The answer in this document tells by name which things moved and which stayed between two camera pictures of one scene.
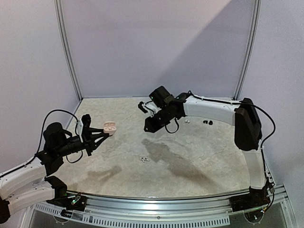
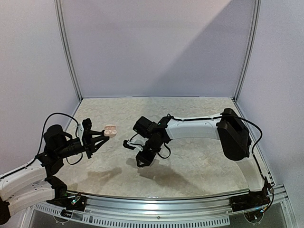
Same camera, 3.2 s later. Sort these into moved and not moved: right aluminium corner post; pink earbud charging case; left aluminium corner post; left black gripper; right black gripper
Moved: pink earbud charging case; right black gripper
Not moved: right aluminium corner post; left aluminium corner post; left black gripper
